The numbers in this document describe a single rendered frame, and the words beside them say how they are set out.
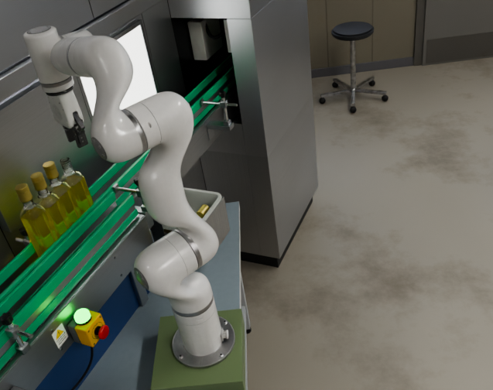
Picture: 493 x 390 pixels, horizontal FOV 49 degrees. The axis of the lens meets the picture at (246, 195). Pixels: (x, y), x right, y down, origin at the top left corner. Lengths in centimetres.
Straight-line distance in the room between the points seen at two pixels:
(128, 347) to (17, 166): 66
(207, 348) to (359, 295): 142
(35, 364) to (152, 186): 61
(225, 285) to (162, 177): 80
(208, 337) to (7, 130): 84
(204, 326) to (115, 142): 64
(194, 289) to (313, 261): 168
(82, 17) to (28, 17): 24
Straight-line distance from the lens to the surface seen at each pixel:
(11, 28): 178
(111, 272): 174
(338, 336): 272
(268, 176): 263
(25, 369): 156
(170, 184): 123
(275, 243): 289
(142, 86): 224
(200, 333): 156
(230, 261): 202
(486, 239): 329
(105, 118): 112
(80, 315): 160
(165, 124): 116
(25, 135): 178
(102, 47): 117
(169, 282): 136
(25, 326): 154
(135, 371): 177
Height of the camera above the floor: 210
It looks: 35 degrees down
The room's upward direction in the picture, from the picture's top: 9 degrees counter-clockwise
